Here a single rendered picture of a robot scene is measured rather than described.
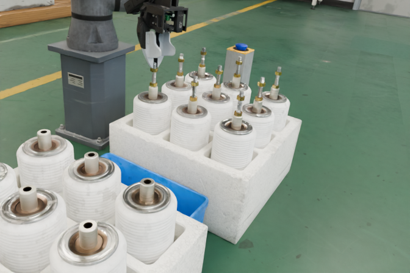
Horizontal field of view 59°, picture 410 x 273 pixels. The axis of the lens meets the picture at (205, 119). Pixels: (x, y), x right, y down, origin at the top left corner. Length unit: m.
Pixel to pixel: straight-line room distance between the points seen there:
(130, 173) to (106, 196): 0.29
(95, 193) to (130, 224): 0.09
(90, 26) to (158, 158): 0.44
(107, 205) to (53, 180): 0.12
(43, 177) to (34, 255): 0.17
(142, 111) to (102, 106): 0.27
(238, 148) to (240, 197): 0.10
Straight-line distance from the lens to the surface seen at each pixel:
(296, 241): 0.94
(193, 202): 0.83
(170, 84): 1.01
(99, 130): 1.18
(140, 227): 0.56
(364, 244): 1.01
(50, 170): 0.70
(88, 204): 0.63
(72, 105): 1.19
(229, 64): 1.21
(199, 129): 0.84
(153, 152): 0.88
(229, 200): 0.82
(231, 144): 0.78
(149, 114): 0.89
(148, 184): 0.56
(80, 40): 1.11
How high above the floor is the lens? 0.61
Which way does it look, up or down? 26 degrees down
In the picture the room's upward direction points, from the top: 7 degrees clockwise
